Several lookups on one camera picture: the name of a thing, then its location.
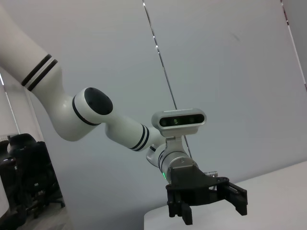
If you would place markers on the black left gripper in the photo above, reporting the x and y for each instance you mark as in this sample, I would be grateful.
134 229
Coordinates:
189 184

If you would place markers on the black office chair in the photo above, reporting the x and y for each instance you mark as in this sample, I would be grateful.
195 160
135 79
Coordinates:
28 167

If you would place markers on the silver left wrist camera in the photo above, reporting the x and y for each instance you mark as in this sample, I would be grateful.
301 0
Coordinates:
180 121

